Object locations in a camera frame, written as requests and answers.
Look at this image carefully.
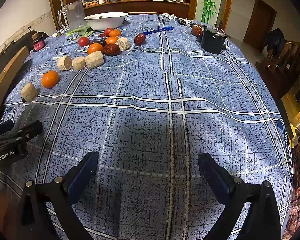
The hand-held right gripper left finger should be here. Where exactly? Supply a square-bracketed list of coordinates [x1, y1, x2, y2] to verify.
[15, 151, 99, 240]

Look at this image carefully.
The large red jujube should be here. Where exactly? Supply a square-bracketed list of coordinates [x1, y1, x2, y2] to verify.
[103, 43, 121, 56]

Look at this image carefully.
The blue plaid tablecloth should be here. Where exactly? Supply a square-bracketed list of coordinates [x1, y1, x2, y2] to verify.
[0, 14, 294, 240]

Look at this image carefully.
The round brown biscuit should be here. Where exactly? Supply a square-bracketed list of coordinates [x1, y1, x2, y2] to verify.
[85, 51, 105, 69]

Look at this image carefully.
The white bowl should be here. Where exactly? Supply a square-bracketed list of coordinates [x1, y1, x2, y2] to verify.
[84, 12, 129, 31]

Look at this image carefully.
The black container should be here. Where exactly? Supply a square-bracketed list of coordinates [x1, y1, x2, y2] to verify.
[200, 21, 227, 55]

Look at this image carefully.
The clear plastic pitcher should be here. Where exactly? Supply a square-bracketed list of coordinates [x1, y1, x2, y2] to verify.
[57, 0, 87, 30]

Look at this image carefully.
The wooden door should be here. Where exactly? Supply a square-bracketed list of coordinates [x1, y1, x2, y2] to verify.
[242, 0, 277, 52]

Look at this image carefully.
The bamboo print panel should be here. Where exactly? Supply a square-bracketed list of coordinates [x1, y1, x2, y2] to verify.
[196, 0, 226, 23]

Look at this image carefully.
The cardboard box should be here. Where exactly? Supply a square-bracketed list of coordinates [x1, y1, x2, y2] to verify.
[0, 45, 30, 125]

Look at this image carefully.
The black bag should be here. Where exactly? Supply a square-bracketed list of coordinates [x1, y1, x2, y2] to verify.
[22, 29, 49, 51]

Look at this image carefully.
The wooden chair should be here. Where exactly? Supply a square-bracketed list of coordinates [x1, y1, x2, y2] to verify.
[255, 39, 300, 100]

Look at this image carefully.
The red label ink bottle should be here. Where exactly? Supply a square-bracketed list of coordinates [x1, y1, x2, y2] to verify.
[31, 31, 45, 52]

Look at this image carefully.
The black backpack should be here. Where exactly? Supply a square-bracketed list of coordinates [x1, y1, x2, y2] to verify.
[264, 28, 287, 55]

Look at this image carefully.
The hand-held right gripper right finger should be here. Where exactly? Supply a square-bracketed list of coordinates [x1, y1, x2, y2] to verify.
[198, 153, 282, 240]

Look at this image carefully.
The green bok choy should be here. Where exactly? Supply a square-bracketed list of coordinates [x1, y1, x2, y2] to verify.
[66, 26, 96, 37]

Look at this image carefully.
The blue pen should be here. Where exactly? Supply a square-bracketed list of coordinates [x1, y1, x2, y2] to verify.
[142, 26, 174, 35]

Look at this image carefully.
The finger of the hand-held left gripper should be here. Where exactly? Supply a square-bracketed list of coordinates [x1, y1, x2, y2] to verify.
[0, 119, 15, 138]
[0, 120, 43, 153]

